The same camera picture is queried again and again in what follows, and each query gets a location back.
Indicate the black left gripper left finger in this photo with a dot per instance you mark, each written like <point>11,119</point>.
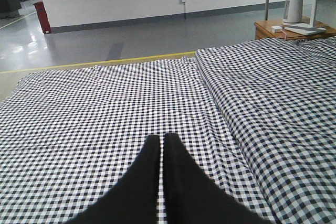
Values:
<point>133,198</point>

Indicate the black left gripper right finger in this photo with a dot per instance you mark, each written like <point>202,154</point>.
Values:
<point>191,197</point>

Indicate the black white checkered bed sheet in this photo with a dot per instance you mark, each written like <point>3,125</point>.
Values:
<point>68,136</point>

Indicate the checkered duvet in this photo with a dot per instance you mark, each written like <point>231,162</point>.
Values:
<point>278,100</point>

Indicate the wooden nightstand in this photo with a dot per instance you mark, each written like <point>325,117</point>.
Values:
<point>263,30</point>

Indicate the white power adapter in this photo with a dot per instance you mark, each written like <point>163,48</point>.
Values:
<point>276,29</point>

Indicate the red bin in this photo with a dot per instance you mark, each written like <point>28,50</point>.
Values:
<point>42,16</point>

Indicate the white cylindrical speaker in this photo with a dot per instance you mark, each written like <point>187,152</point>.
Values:
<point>292,12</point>

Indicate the wall power socket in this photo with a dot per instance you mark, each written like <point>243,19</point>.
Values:
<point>183,2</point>

